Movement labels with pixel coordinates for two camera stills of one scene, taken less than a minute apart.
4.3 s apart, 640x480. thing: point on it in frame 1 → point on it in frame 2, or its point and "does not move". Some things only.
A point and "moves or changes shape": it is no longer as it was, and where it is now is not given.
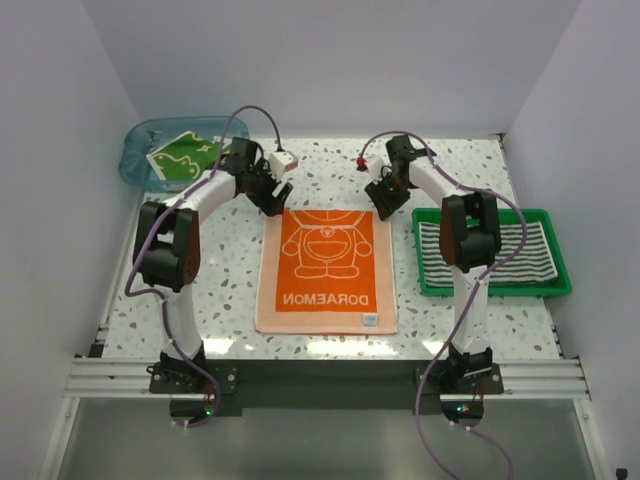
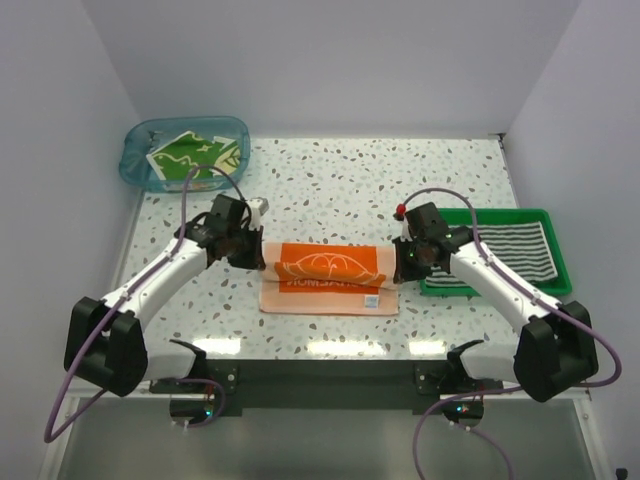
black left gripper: [269, 204] → [253, 259]
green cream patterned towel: [190, 155] does not move
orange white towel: [326, 272] moves or changes shape
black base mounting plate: [326, 388] does not move
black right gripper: [384, 204] → [405, 272]
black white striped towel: [533, 262] does not move
